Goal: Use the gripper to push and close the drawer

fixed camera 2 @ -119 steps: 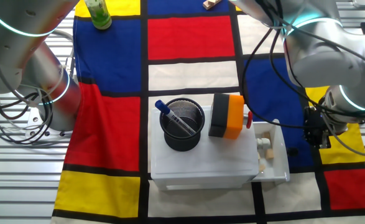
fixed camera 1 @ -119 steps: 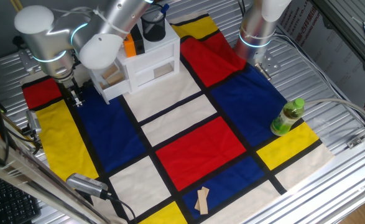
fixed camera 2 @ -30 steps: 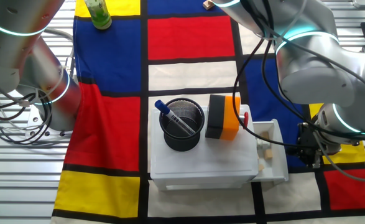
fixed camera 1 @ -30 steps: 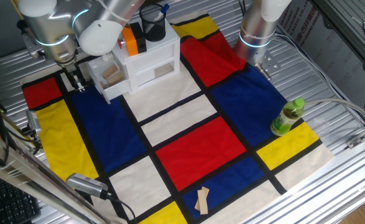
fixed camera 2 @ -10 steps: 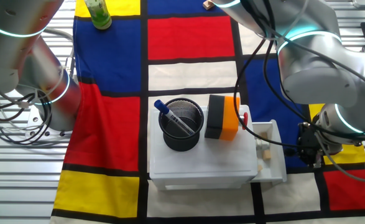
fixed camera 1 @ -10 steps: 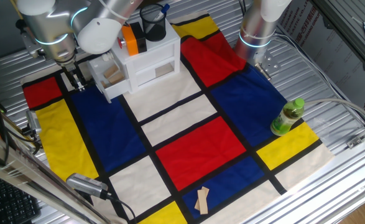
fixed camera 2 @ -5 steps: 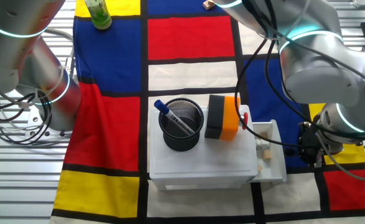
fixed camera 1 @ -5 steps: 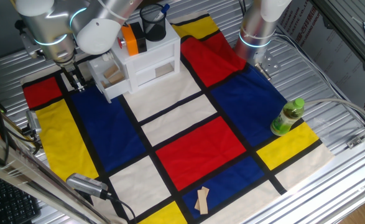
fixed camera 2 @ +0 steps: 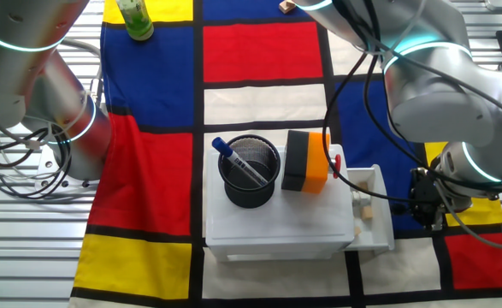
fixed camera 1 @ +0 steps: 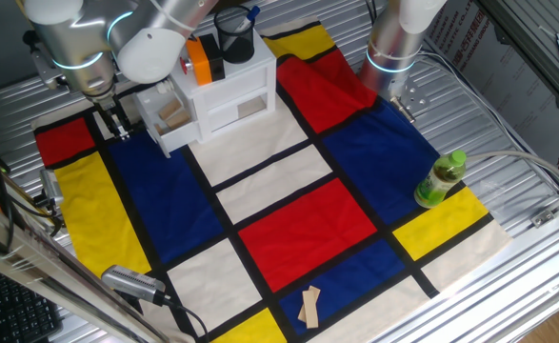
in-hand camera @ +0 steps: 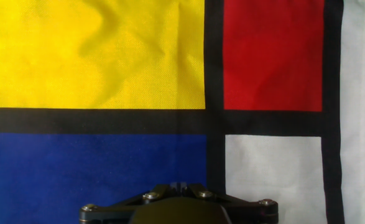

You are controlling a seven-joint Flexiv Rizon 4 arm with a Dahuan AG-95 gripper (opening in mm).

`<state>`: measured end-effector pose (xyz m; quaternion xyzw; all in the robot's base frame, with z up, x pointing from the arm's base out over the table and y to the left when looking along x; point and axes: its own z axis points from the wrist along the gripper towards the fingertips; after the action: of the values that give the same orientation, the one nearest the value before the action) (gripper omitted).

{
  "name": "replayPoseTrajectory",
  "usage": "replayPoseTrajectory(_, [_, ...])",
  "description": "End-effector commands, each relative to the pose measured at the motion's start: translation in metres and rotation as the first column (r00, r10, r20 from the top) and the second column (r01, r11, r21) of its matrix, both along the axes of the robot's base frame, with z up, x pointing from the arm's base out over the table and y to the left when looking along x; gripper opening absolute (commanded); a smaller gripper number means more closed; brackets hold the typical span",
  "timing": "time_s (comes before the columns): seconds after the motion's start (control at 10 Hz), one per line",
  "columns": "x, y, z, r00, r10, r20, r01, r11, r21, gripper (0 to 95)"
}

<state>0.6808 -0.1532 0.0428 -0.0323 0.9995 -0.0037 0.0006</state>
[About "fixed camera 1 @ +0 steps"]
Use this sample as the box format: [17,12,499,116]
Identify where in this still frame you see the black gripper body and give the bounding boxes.
[93,98,128,121]

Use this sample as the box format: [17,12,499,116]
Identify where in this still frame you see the white drawer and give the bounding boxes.
[133,78,203,160]

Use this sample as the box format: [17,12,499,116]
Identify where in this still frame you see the white drawer cabinet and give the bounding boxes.
[170,28,278,144]

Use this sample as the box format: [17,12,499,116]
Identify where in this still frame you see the orange and black button box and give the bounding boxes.
[185,32,227,88]

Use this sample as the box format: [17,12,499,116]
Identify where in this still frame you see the black mesh pen holder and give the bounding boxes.
[213,4,256,65]

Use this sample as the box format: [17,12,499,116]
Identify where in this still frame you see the blue capped marker pen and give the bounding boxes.
[221,4,262,51]

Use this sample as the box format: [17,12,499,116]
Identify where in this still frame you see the colour block tablecloth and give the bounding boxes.
[30,16,513,343]

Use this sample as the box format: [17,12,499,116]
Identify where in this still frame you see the black keyboard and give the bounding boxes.
[0,266,64,343]

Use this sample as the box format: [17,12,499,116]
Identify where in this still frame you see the flat wooden piece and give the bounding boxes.
[302,289,320,330]
[297,285,322,323]

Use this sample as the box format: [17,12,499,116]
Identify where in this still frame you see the green tea bottle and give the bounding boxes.
[412,149,469,210]

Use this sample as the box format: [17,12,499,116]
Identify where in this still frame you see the grey panel with red print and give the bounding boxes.
[424,0,559,187]

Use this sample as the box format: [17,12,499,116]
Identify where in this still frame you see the small silver camera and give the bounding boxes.
[39,168,66,207]

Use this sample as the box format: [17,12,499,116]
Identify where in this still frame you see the aluminium frame bar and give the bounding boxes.
[0,190,169,343]

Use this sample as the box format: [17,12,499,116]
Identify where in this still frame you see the black camera cable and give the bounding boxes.
[162,297,211,343]

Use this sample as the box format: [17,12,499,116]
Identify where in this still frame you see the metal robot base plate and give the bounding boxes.
[389,78,429,124]

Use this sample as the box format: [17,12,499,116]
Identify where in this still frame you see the thick grey hose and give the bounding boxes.
[464,150,559,192]

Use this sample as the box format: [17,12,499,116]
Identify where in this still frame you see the dark metal frame rail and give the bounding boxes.
[476,0,559,118]

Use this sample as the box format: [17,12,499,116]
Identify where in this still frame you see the metal corner bracket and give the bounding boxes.
[529,208,557,229]

